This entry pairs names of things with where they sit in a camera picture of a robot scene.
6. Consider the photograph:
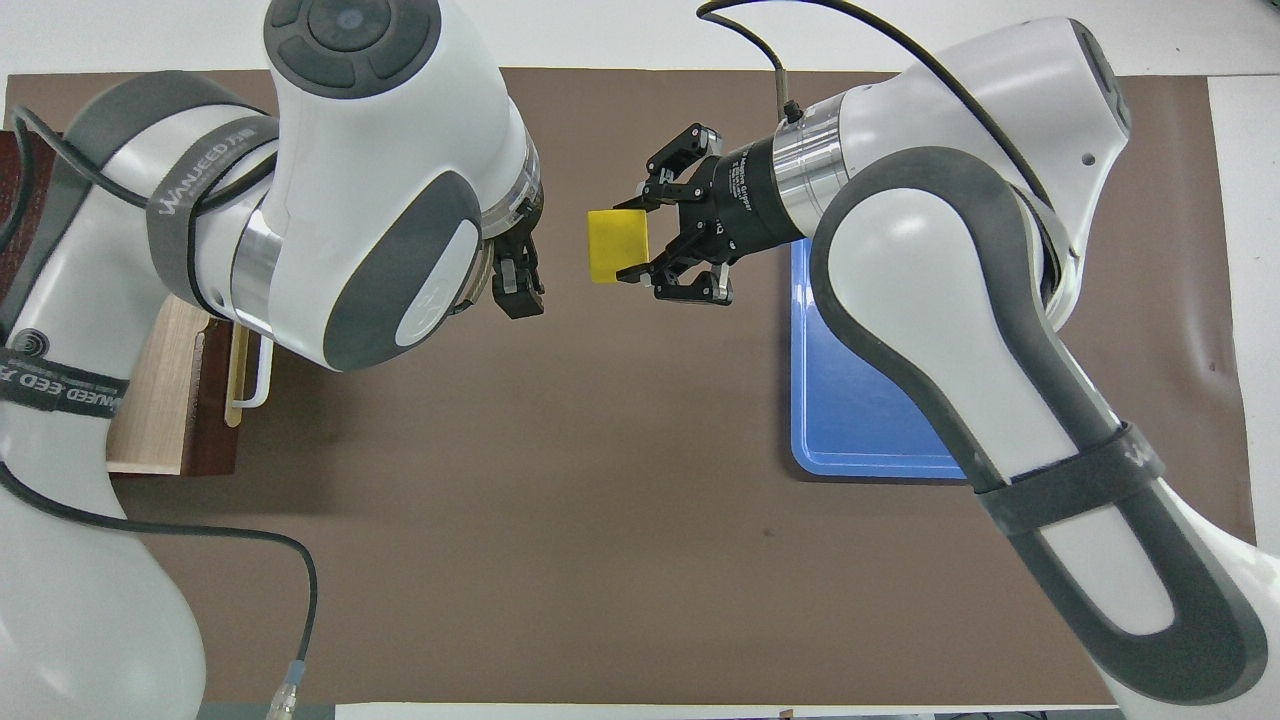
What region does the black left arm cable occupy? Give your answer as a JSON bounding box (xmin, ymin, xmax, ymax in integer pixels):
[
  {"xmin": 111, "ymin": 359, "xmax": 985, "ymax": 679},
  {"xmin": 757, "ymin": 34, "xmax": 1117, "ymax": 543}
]
[{"xmin": 0, "ymin": 105, "xmax": 321, "ymax": 720}]

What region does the brown table mat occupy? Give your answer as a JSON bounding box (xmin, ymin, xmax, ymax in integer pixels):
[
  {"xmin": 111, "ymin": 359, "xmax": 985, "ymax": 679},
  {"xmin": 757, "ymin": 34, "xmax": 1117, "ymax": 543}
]
[{"xmin": 0, "ymin": 67, "xmax": 1256, "ymax": 706}]

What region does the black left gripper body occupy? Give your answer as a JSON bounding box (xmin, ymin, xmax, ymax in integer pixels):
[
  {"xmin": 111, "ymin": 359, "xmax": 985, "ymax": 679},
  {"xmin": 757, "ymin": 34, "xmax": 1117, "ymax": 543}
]
[{"xmin": 487, "ymin": 185, "xmax": 547, "ymax": 259}]

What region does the yellow cube block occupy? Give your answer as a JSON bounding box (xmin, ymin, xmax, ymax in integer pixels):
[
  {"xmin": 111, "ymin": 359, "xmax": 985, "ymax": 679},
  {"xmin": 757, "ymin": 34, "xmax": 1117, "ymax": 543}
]
[{"xmin": 587, "ymin": 208, "xmax": 651, "ymax": 285}]

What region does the blue plastic tray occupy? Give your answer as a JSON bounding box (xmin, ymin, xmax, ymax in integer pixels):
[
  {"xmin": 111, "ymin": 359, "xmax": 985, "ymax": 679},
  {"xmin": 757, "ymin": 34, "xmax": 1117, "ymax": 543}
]
[{"xmin": 790, "ymin": 238, "xmax": 966, "ymax": 479}]

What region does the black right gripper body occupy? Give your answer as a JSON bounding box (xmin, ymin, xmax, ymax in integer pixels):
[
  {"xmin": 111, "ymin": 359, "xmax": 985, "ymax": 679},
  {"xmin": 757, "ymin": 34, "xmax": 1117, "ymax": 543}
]
[{"xmin": 680, "ymin": 135, "xmax": 809, "ymax": 259}]

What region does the white drawer handle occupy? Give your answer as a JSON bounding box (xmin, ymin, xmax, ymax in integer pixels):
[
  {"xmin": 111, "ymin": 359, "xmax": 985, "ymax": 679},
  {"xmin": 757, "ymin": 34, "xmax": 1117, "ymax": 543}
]
[{"xmin": 238, "ymin": 333, "xmax": 273, "ymax": 411}]

